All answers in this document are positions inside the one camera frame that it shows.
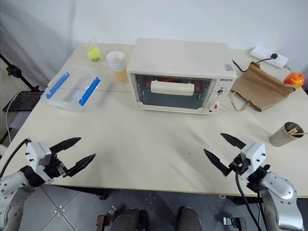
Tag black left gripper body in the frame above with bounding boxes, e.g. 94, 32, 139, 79
44, 152, 70, 180

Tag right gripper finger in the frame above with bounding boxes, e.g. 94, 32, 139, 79
220, 132, 247, 151
203, 148, 230, 177

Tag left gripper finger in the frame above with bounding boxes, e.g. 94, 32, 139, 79
49, 137, 82, 153
63, 154, 97, 179

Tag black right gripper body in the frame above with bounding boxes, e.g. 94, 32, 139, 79
228, 154, 250, 175

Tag cream toaster oven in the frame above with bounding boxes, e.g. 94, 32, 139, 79
127, 38, 238, 116

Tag metal cylinder cup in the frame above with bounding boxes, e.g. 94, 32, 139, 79
269, 122, 305, 147

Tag clear container with blue clips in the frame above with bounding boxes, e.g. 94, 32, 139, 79
40, 66, 102, 113

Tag brown paper bag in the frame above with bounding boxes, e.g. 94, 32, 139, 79
228, 61, 297, 113

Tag wooden chopsticks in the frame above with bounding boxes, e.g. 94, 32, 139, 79
288, 128, 308, 137

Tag dark rounded shape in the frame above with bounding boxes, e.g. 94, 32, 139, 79
177, 206, 202, 231
112, 207, 148, 231

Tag orange fruit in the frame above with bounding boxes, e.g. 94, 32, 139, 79
283, 71, 306, 90

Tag black stand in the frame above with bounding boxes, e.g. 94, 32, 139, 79
0, 52, 40, 92

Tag orange-yellow cup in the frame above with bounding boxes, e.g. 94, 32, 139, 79
114, 68, 129, 84

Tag white power strip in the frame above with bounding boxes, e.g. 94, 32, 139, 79
249, 46, 290, 70

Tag yellow-green ball in clear cup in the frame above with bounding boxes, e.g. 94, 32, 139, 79
86, 38, 102, 63

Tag stack of white paper cups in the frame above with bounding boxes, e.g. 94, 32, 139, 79
106, 51, 127, 72

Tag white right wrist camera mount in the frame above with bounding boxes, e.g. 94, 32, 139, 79
239, 141, 267, 181

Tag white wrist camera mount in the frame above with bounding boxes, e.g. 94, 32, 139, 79
26, 141, 55, 184
239, 141, 267, 181

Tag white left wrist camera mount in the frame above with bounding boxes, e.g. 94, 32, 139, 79
26, 141, 55, 184

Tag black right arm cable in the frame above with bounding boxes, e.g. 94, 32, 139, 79
235, 171, 262, 231

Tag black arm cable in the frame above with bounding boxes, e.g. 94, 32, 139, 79
235, 171, 262, 231
0, 138, 32, 177

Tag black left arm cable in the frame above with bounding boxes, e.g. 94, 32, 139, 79
0, 138, 32, 177

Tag white cable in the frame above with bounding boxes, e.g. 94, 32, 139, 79
5, 91, 23, 143

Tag glass oven door with handle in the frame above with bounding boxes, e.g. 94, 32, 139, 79
130, 73, 216, 109

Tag black plug with cable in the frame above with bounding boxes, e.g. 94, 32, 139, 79
231, 53, 280, 73

